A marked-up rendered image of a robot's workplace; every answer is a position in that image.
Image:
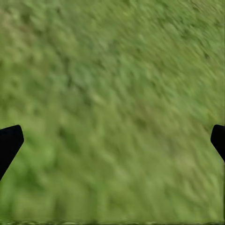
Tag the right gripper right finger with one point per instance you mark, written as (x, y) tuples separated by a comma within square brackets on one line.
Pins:
[(218, 139)]

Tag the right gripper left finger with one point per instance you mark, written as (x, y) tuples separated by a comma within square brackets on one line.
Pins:
[(11, 140)]

